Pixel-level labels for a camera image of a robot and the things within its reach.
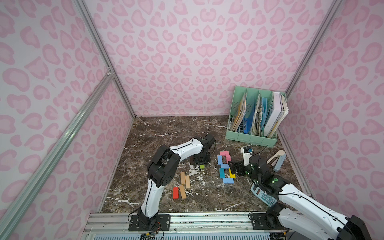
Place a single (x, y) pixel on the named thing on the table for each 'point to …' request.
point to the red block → (176, 192)
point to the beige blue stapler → (277, 161)
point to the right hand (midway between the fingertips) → (235, 161)
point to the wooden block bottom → (183, 192)
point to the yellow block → (233, 176)
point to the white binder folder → (277, 115)
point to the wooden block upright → (182, 177)
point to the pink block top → (225, 153)
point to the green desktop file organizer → (254, 115)
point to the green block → (202, 166)
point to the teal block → (222, 173)
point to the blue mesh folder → (247, 122)
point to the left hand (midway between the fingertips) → (205, 162)
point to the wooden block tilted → (187, 181)
